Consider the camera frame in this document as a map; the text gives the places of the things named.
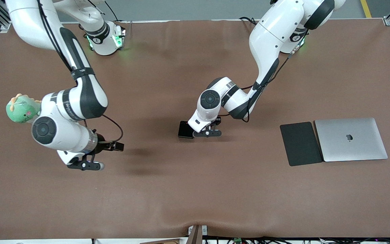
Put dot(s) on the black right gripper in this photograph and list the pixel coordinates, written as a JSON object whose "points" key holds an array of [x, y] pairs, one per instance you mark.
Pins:
{"points": [[102, 141]]}

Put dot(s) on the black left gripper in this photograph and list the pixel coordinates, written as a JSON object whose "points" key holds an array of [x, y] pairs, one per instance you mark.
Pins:
{"points": [[218, 122]]}

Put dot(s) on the black phone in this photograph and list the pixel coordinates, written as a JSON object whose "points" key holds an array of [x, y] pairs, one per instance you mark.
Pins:
{"points": [[183, 130]]}

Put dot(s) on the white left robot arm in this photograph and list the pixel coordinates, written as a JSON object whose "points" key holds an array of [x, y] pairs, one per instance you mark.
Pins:
{"points": [[266, 40]]}

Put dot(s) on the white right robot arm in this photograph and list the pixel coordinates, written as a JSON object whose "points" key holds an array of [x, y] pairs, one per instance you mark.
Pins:
{"points": [[29, 20]]}

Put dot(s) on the black mouse pad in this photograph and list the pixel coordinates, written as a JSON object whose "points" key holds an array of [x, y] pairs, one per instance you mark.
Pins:
{"points": [[300, 144]]}

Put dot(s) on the brown table cover mat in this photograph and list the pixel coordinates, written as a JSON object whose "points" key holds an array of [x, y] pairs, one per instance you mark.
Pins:
{"points": [[195, 186]]}

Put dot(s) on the green dinosaur plush toy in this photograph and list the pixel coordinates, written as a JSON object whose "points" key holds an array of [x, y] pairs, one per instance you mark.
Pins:
{"points": [[20, 110]]}

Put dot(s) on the silver laptop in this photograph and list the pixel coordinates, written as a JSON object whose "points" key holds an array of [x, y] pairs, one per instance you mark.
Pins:
{"points": [[350, 149]]}

